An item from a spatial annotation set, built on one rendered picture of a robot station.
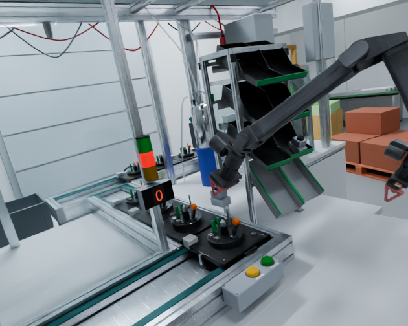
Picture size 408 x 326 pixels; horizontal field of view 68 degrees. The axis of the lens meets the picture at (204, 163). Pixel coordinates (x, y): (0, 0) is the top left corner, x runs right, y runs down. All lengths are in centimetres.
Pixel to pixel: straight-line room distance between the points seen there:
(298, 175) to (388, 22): 710
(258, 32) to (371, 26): 631
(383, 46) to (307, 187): 73
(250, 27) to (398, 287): 176
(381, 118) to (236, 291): 405
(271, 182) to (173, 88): 444
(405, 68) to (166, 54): 497
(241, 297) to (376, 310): 38
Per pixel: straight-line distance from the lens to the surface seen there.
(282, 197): 131
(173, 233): 131
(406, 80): 89
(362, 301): 108
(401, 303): 110
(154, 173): 105
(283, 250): 117
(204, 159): 203
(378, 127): 480
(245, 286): 96
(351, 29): 856
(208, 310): 98
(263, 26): 232
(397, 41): 90
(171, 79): 561
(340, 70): 90
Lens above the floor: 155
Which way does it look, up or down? 15 degrees down
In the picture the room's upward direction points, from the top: 10 degrees counter-clockwise
